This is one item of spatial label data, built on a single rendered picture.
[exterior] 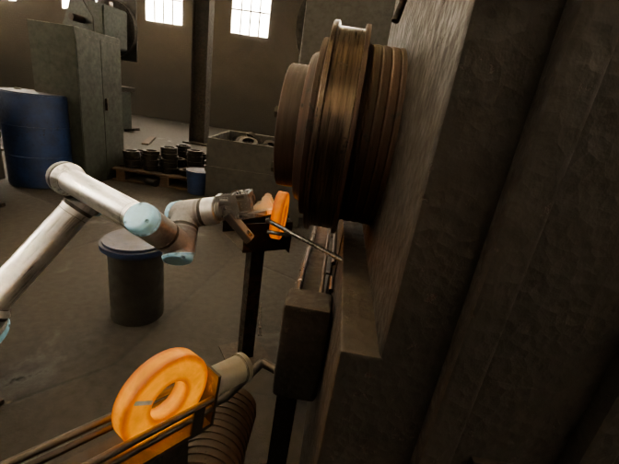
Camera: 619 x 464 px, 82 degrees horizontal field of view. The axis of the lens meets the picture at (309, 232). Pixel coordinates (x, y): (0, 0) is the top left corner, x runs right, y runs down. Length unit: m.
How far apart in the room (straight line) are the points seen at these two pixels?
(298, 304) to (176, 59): 11.45
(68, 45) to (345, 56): 3.76
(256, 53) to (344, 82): 10.59
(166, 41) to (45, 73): 7.92
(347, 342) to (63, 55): 4.08
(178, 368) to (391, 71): 0.64
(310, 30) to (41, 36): 2.48
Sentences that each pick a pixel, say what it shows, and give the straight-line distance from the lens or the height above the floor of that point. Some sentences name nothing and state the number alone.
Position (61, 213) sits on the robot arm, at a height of 0.66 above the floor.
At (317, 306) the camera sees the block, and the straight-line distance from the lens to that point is 0.73.
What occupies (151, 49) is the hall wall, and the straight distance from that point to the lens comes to 12.33.
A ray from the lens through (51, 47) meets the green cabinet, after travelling 4.42.
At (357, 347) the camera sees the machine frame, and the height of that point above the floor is 0.87.
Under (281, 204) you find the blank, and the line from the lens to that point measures 1.08.
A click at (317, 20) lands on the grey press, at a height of 1.81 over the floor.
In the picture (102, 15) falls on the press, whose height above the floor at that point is 2.08.
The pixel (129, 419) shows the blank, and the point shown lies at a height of 0.72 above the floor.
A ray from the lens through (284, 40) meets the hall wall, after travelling 11.15.
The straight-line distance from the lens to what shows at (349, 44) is 0.75.
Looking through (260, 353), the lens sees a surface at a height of 0.01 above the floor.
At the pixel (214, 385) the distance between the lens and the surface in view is 0.70.
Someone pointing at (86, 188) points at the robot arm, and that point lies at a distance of 1.32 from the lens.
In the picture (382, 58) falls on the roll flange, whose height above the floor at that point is 1.28.
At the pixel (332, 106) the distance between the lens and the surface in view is 0.67.
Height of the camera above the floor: 1.18
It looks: 20 degrees down
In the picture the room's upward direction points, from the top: 9 degrees clockwise
